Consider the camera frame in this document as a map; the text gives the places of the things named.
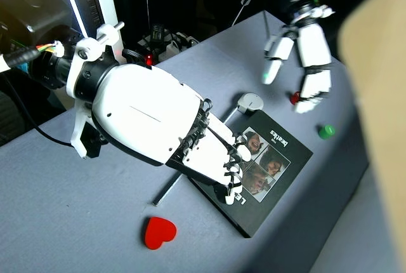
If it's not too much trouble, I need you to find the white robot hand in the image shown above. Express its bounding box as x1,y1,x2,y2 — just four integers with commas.
260,21,334,115
91,48,253,206

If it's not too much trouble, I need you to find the grey and black tape measure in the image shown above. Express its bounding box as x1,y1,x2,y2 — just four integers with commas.
152,92,265,206

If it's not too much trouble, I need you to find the black Let It Be album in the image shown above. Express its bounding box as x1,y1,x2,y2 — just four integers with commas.
190,110,314,239

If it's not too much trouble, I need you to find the power strip with plugs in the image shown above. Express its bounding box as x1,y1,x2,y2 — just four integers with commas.
136,31,200,70

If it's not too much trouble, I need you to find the black power adapter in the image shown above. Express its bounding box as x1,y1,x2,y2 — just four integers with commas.
149,23,166,44

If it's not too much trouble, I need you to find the blurred beige board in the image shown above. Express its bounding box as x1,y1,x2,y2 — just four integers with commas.
337,0,406,273

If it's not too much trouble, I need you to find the green toy cylinder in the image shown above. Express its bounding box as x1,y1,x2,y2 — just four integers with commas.
318,124,336,140

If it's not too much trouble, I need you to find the white column with light strip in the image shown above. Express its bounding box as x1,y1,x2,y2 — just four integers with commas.
56,0,128,64

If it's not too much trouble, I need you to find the red heart block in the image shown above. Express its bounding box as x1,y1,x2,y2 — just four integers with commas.
141,216,178,251

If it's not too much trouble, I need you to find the grey table cloth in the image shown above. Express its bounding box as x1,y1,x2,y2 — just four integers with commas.
0,9,372,273

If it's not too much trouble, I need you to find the thin black cable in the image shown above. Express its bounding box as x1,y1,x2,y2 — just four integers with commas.
0,74,73,146
262,11,271,41

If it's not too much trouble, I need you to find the thin white cable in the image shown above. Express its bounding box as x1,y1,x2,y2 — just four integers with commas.
144,0,231,32

